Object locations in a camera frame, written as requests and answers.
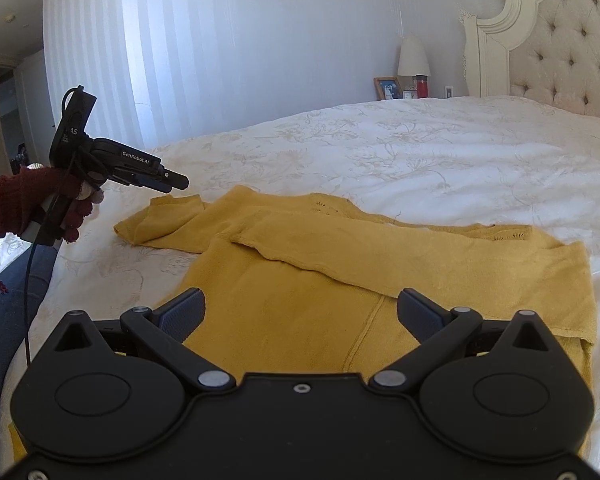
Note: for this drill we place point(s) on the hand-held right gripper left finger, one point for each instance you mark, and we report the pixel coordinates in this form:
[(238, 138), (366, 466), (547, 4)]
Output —
[(180, 312)]

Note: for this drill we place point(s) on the person's white shirt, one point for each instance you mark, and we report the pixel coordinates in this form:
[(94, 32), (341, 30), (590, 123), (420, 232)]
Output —
[(10, 250)]

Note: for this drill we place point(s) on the wooden photo frame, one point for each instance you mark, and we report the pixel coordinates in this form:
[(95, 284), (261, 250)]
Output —
[(388, 88)]

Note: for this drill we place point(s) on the person's left forearm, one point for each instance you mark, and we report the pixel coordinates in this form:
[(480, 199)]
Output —
[(5, 202)]

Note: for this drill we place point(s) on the cream tufted headboard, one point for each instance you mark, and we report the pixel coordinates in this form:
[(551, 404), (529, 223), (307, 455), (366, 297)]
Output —
[(565, 45)]

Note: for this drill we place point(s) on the yellow knit sweater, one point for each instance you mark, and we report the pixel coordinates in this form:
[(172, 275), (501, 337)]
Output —
[(305, 320)]

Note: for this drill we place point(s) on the white floral bedspread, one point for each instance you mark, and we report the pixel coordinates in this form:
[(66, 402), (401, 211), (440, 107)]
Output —
[(405, 160)]

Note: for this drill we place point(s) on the person's left hand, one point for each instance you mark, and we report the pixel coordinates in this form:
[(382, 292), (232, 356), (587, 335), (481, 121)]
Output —
[(77, 210)]

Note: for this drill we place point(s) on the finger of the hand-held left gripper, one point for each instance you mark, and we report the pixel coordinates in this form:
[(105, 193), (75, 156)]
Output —
[(145, 179)]

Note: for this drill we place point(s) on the white table lamp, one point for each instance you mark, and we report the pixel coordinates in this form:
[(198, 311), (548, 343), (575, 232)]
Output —
[(413, 57)]

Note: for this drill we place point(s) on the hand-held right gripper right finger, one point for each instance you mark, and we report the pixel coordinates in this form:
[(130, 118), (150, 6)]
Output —
[(420, 315)]

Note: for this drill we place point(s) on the person's blue jeans leg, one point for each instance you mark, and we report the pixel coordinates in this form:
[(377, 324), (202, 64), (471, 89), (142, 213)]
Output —
[(5, 340)]

